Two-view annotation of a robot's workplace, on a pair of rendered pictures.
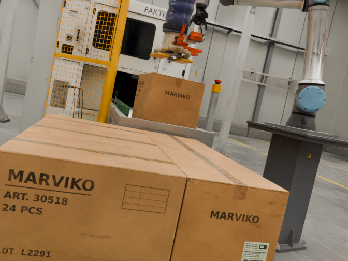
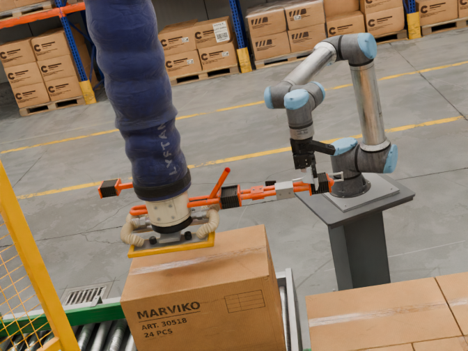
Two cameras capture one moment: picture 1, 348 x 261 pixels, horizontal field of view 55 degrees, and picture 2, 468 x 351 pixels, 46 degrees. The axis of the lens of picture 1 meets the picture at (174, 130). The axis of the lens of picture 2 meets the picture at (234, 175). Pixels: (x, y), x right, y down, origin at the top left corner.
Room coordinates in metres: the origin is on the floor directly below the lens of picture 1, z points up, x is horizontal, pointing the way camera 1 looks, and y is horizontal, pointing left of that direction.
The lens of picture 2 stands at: (1.73, 1.89, 2.17)
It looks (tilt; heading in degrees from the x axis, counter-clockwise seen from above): 24 degrees down; 292
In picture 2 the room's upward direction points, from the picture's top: 13 degrees counter-clockwise
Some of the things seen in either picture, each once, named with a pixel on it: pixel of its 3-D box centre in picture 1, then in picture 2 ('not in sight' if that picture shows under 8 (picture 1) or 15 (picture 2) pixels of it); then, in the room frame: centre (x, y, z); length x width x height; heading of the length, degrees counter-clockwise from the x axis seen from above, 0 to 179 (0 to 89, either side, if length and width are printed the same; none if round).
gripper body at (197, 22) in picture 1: (199, 15); (303, 151); (2.21, -0.01, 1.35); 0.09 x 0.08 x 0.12; 15
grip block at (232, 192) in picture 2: (181, 41); (230, 196); (2.51, 0.08, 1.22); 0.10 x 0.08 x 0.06; 105
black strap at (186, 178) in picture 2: (176, 29); (161, 179); (2.75, 0.14, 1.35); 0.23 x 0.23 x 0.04
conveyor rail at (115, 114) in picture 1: (113, 115); not in sight; (3.43, 0.65, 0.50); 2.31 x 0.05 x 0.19; 14
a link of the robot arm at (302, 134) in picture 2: (201, 2); (301, 131); (2.20, -0.01, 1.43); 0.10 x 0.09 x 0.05; 105
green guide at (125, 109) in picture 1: (118, 105); not in sight; (3.79, 0.68, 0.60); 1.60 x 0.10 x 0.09; 14
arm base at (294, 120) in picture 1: (301, 120); (347, 179); (2.20, -0.81, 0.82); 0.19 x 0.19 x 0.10
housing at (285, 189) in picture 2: (189, 39); (284, 190); (2.30, 0.02, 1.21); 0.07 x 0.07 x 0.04; 15
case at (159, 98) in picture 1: (164, 102); (207, 298); (2.71, 0.12, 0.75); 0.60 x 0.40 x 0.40; 17
